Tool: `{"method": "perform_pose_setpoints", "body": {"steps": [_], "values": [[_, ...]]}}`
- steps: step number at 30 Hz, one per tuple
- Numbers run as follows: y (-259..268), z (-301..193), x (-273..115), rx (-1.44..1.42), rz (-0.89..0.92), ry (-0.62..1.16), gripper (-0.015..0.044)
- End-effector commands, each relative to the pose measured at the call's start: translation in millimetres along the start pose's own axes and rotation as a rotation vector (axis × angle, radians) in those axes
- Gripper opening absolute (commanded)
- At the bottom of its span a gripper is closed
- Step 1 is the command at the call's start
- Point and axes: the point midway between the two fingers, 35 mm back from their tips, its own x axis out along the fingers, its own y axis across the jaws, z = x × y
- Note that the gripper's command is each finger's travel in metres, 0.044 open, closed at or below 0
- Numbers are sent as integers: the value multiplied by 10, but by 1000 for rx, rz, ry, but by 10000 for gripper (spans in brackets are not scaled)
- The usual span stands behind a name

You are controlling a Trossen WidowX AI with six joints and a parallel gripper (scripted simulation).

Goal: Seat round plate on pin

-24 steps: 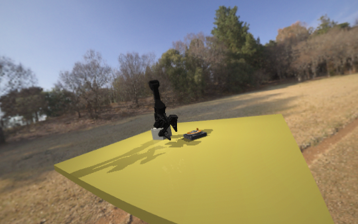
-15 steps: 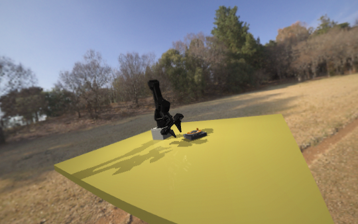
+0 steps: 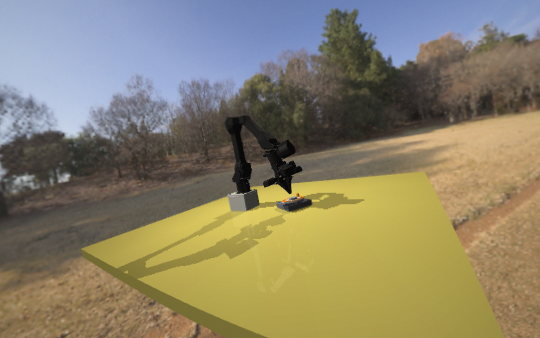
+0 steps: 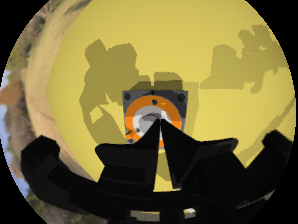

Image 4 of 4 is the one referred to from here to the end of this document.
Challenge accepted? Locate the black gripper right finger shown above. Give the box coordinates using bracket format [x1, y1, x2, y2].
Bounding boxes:
[160, 119, 238, 189]

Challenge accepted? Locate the orange round plate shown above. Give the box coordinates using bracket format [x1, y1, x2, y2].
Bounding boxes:
[125, 95, 182, 141]

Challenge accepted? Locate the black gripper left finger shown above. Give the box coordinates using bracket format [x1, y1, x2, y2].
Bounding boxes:
[94, 119, 160, 189]

